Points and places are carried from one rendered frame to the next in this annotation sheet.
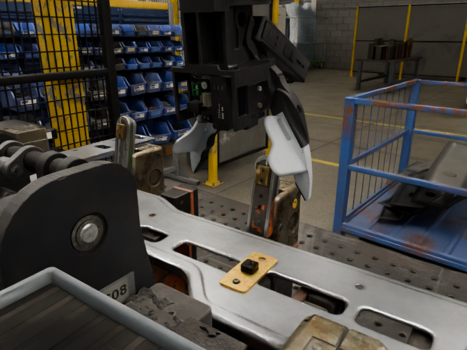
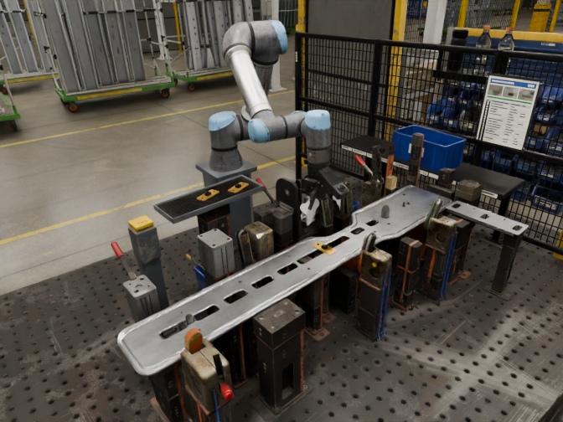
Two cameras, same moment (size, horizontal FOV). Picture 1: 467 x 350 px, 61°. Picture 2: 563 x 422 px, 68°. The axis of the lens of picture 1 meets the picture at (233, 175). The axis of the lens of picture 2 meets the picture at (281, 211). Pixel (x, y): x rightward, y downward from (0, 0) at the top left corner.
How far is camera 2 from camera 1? 1.46 m
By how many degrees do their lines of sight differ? 93
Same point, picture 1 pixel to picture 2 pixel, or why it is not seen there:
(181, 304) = (282, 215)
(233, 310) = (305, 243)
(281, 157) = (304, 207)
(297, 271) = (321, 258)
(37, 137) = (467, 191)
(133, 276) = (293, 209)
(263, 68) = (311, 182)
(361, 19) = not seen: outside the picture
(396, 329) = (384, 398)
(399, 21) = not seen: outside the picture
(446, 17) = not seen: outside the picture
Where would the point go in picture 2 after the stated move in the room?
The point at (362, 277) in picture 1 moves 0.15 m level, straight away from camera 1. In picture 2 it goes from (313, 270) to (356, 287)
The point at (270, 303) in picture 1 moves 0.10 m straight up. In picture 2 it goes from (306, 249) to (306, 224)
